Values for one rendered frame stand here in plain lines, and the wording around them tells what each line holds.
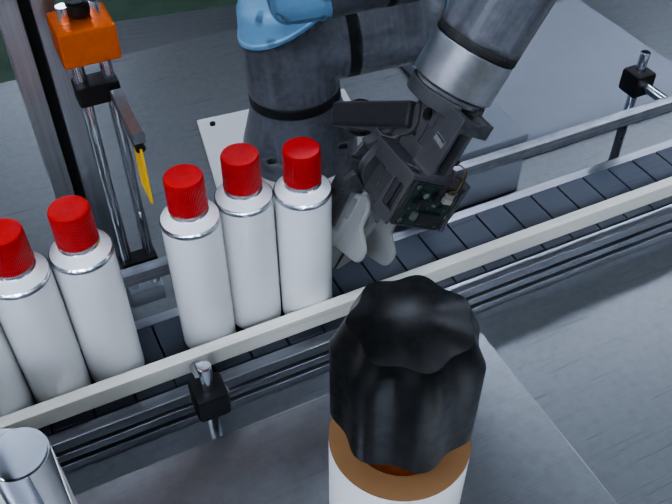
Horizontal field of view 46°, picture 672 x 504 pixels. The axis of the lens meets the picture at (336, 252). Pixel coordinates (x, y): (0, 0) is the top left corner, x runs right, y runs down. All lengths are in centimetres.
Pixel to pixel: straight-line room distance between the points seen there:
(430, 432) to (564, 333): 48
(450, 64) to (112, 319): 35
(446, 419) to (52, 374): 40
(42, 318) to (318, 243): 24
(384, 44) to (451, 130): 30
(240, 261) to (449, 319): 34
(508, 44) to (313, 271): 27
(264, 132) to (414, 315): 62
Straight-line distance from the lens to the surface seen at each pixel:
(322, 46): 94
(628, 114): 99
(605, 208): 92
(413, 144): 71
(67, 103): 75
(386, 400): 41
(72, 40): 65
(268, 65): 94
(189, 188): 65
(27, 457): 53
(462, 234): 91
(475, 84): 68
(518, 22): 67
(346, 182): 73
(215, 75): 126
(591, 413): 84
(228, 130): 113
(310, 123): 99
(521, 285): 90
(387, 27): 96
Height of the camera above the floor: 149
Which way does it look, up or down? 44 degrees down
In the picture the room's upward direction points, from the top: straight up
